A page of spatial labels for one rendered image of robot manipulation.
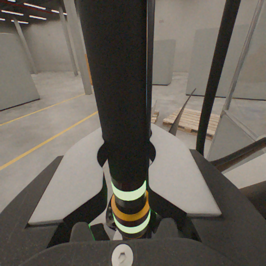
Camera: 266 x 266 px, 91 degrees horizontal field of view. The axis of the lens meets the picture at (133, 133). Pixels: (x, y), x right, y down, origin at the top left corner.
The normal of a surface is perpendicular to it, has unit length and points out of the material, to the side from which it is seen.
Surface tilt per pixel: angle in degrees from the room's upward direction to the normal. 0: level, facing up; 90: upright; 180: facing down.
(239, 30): 90
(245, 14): 90
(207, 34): 90
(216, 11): 90
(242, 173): 50
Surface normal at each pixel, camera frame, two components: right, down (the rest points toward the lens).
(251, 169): -0.79, -0.58
